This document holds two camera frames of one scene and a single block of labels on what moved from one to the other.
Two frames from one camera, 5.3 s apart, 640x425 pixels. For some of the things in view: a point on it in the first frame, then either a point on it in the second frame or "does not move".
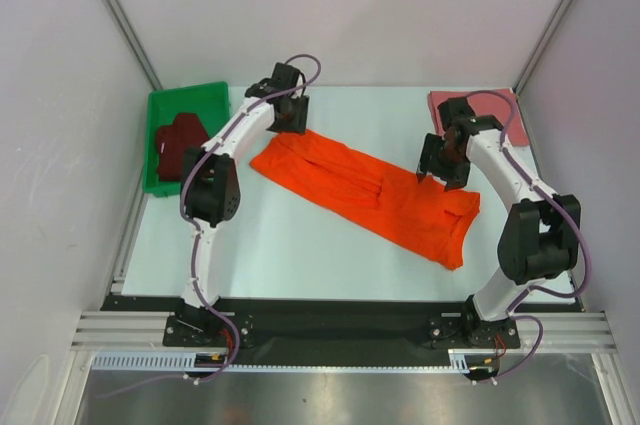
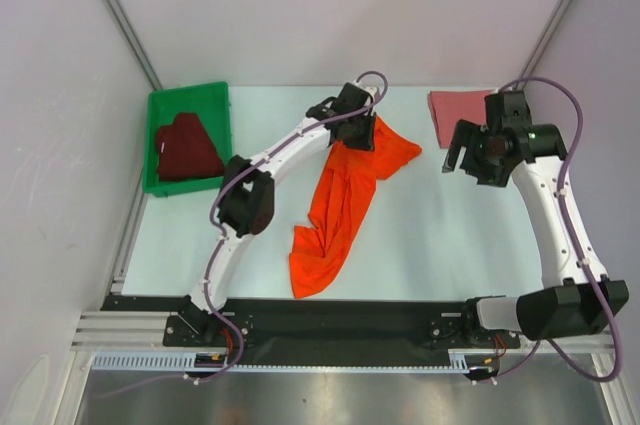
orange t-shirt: (422, 213) to (340, 204)
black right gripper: (442, 171) to (467, 148)
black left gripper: (297, 125) to (366, 142)
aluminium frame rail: (149, 330) does not move
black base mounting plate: (326, 325) does not move
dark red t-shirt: (173, 140) does not move
